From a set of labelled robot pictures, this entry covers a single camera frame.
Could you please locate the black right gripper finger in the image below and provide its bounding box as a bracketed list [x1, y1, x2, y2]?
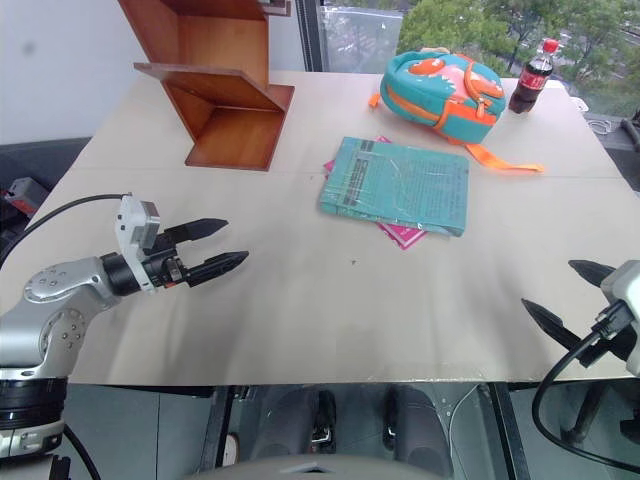
[520, 297, 585, 358]
[567, 258, 618, 290]

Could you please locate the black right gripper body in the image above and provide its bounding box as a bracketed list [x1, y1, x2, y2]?
[578, 323, 633, 369]

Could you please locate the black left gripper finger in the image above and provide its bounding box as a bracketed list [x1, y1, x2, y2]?
[185, 250, 251, 289]
[162, 217, 230, 246]

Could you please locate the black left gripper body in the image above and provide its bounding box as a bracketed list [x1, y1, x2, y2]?
[141, 228, 194, 291]

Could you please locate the wooden shelf stand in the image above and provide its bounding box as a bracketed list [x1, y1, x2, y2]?
[117, 0, 297, 173]

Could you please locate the pink book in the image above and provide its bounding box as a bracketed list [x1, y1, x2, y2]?
[322, 134, 432, 250]

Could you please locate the teal book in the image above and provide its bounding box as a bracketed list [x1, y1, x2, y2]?
[316, 136, 471, 239]

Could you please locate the black table leg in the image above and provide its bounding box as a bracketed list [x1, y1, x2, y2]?
[198, 384, 237, 475]
[491, 382, 532, 480]

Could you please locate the red and black device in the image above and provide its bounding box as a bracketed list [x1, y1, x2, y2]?
[1, 176, 52, 217]

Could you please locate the cola bottle with red cap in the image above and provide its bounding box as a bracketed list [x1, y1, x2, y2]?
[507, 38, 561, 116]

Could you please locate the grey rounded robot torso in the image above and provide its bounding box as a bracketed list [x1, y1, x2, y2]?
[183, 451, 452, 480]

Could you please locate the teal and orange backpack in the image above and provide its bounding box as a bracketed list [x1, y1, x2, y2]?
[368, 46, 546, 175]

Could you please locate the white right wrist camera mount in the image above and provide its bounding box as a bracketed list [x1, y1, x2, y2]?
[599, 259, 640, 377]

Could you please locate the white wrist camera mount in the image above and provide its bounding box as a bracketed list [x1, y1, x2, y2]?
[599, 259, 640, 377]
[113, 194, 164, 292]

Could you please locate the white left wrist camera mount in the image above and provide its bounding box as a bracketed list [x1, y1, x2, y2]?
[113, 194, 164, 292]

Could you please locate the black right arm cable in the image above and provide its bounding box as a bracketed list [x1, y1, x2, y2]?
[531, 299, 640, 474]

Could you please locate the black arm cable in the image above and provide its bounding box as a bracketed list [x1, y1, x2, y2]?
[0, 194, 124, 267]
[531, 299, 640, 474]

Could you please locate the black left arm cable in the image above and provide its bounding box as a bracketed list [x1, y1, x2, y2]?
[0, 194, 124, 267]

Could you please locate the thin white cable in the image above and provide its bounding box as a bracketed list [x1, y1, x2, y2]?
[446, 383, 492, 454]

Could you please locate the white coiled cable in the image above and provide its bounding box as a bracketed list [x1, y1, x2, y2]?
[585, 118, 622, 137]

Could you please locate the dark window frame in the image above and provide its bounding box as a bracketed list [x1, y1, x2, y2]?
[294, 0, 322, 72]

